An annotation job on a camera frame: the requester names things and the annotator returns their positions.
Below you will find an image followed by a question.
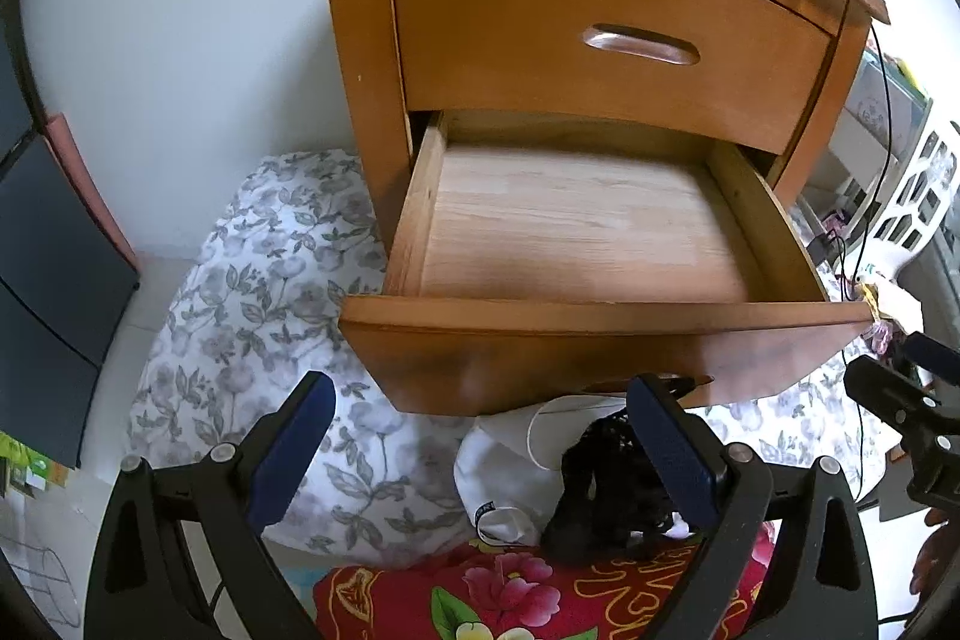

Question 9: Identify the white openwork basket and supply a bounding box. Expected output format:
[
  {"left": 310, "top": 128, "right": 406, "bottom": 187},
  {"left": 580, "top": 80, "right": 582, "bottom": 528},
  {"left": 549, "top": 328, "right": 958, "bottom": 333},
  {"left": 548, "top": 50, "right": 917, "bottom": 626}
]
[{"left": 862, "top": 119, "right": 960, "bottom": 275}]

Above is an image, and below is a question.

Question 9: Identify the black charger adapter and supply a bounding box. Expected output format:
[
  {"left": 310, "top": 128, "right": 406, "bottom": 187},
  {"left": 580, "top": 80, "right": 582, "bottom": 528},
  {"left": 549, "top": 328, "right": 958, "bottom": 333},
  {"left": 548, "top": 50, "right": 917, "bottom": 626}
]
[{"left": 810, "top": 227, "right": 846, "bottom": 264}]

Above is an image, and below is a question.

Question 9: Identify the red floral quilt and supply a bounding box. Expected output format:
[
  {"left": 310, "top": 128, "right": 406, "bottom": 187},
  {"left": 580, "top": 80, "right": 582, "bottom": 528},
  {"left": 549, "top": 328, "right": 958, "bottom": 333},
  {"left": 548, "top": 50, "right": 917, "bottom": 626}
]
[{"left": 313, "top": 524, "right": 773, "bottom": 640}]

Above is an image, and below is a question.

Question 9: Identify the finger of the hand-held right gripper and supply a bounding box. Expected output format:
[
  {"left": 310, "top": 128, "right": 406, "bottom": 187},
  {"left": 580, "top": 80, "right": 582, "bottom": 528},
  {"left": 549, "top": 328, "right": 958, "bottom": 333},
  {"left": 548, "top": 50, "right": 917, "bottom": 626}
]
[
  {"left": 898, "top": 331, "right": 960, "bottom": 387},
  {"left": 843, "top": 355, "right": 943, "bottom": 422}
]

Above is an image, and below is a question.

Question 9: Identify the black mesh garment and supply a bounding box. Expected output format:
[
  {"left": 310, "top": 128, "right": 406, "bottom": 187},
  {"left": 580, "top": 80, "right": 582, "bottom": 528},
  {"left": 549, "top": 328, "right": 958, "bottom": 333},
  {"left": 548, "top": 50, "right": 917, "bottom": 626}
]
[{"left": 540, "top": 407, "right": 682, "bottom": 564}]

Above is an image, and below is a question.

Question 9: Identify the dark blue panel cabinet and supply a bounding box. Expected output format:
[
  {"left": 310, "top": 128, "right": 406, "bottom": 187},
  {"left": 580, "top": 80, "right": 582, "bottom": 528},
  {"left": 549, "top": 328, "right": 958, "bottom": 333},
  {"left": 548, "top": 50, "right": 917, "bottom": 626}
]
[{"left": 0, "top": 0, "right": 142, "bottom": 468}]

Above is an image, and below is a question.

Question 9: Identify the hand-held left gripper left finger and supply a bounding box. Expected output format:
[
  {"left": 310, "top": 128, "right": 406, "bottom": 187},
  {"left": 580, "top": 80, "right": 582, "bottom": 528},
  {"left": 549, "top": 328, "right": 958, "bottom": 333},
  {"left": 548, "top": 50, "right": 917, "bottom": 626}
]
[{"left": 84, "top": 371, "right": 337, "bottom": 640}]

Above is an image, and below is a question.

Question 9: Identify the wooden nightstand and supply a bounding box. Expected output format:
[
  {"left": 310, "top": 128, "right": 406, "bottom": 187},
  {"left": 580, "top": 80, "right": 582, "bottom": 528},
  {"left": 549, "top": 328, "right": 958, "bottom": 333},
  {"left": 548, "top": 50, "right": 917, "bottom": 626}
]
[{"left": 296, "top": 0, "right": 890, "bottom": 304}]

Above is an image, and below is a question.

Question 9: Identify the wooden drawer with tall front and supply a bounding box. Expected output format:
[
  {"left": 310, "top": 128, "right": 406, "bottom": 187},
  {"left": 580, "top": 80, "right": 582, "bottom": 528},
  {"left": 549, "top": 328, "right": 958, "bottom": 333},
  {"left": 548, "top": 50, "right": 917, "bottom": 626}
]
[{"left": 337, "top": 110, "right": 875, "bottom": 417}]

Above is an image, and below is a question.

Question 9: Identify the cream cloth bag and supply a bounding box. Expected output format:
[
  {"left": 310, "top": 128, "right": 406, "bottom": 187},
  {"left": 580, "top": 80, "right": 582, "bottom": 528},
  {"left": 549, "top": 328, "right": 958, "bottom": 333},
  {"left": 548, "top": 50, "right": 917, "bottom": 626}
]
[{"left": 862, "top": 280, "right": 925, "bottom": 327}]

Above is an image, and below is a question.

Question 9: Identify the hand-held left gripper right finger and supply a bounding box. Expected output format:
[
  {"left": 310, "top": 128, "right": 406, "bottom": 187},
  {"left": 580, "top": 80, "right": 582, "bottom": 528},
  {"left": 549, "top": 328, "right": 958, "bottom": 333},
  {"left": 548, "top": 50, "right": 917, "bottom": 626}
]
[{"left": 626, "top": 374, "right": 880, "bottom": 640}]

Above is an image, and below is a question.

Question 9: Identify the pink board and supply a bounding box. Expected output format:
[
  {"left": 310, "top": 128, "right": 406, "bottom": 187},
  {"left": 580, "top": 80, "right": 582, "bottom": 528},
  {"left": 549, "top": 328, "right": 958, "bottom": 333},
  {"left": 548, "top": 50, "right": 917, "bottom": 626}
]
[{"left": 45, "top": 113, "right": 142, "bottom": 290}]

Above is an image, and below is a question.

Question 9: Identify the wire basket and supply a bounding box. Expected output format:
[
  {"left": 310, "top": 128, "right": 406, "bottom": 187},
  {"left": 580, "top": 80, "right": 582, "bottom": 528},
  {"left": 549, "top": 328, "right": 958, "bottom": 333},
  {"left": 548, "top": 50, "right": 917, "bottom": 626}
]
[{"left": 0, "top": 539, "right": 85, "bottom": 631}]

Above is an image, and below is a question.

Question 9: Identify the white garment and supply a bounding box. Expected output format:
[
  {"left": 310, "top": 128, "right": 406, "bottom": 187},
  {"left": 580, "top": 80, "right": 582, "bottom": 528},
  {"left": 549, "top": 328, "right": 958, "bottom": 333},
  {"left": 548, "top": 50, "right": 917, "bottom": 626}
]
[{"left": 454, "top": 396, "right": 638, "bottom": 547}]

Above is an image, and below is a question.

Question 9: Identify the grey floral blanket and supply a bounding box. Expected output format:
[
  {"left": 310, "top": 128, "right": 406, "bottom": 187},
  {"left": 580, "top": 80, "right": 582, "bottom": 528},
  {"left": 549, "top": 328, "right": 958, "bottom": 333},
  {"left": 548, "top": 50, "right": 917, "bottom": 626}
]
[{"left": 127, "top": 149, "right": 878, "bottom": 570}]

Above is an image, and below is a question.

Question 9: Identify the person's right hand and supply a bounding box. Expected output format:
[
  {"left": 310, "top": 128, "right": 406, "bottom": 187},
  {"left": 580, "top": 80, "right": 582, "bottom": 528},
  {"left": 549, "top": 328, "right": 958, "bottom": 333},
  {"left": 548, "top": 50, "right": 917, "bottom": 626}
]
[{"left": 910, "top": 503, "right": 960, "bottom": 601}]

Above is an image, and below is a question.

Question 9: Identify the green printed packet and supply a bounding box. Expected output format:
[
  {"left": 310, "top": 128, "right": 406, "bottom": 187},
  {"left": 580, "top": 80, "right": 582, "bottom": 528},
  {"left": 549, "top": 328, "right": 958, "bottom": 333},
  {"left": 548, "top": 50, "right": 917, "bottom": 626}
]
[{"left": 0, "top": 434, "right": 73, "bottom": 500}]

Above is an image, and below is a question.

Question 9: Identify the long black cable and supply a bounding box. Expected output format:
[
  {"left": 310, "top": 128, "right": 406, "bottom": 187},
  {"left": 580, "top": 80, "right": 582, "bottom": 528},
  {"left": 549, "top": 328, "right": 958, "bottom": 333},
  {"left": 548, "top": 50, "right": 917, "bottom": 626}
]
[{"left": 846, "top": 21, "right": 902, "bottom": 507}]

